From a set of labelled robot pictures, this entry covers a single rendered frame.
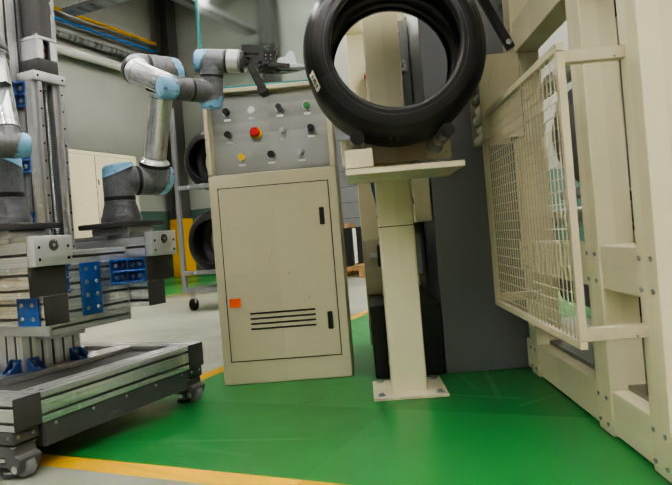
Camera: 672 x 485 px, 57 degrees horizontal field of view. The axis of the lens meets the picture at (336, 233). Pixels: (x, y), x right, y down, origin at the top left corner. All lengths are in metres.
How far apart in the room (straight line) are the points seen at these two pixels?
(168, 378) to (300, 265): 0.71
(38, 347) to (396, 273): 1.28
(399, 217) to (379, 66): 0.56
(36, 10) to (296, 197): 1.18
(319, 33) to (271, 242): 1.01
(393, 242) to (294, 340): 0.68
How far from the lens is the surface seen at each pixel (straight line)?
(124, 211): 2.47
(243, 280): 2.70
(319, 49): 2.00
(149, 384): 2.35
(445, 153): 2.31
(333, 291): 2.66
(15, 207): 2.14
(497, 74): 2.35
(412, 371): 2.36
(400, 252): 2.31
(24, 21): 2.54
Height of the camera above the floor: 0.61
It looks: level
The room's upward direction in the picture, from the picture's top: 5 degrees counter-clockwise
